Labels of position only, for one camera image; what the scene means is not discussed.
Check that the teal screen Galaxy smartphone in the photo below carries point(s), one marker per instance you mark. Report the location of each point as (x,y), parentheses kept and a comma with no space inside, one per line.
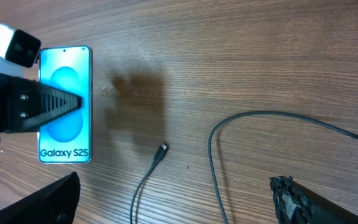
(68,140)

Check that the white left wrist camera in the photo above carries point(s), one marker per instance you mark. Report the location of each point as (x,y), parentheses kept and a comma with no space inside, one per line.
(18,50)

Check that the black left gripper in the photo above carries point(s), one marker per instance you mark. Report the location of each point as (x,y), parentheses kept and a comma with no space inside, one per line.
(26,105)

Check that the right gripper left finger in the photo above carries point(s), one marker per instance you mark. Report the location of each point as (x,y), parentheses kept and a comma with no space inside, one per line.
(53,204)

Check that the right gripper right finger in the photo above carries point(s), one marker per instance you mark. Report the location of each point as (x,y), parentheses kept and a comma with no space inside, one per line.
(295,204)

